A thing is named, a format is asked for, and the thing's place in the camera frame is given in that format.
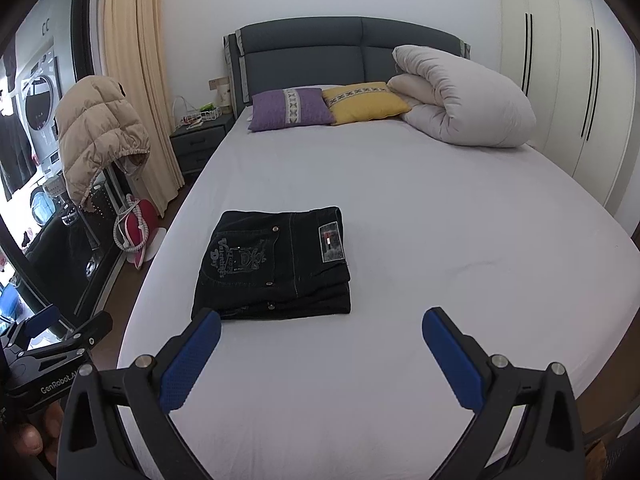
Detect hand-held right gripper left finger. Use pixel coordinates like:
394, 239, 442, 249
60, 308, 222, 480

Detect beige curtain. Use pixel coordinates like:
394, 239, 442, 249
100, 0, 185, 218

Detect white wardrobe with black handles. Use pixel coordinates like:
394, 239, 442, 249
497, 0, 640, 241

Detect beige puffer jacket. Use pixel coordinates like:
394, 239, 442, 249
54, 75, 152, 212

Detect white appliance base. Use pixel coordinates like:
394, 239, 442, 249
132, 227, 169, 271

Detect purple pillow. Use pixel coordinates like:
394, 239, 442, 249
247, 87, 336, 132

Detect dark grey nightstand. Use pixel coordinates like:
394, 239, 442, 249
169, 112, 236, 176

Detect grey upholstered headboard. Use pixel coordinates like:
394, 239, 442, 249
222, 16, 472, 116

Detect red appliance with braided cord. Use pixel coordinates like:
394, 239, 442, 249
114, 194, 157, 257

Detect white washing machine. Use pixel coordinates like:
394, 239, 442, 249
17, 50, 65, 161

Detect dark denim pants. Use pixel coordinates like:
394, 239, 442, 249
191, 206, 352, 321

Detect black framed glass door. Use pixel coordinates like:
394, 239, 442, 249
0, 0, 142, 322

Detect person's left hand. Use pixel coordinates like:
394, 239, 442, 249
10, 400, 66, 468

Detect white wire basket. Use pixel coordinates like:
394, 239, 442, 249
172, 95, 223, 127

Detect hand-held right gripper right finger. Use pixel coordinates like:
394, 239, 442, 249
421, 306, 586, 480

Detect white folded duvet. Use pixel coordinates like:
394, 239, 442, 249
387, 44, 537, 149

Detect yellow pillow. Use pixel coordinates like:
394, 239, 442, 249
321, 81, 412, 126

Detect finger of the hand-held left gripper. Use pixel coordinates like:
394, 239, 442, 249
22, 304, 65, 340
17, 311, 115, 367

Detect bed with white sheet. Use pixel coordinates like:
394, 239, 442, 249
116, 82, 640, 473

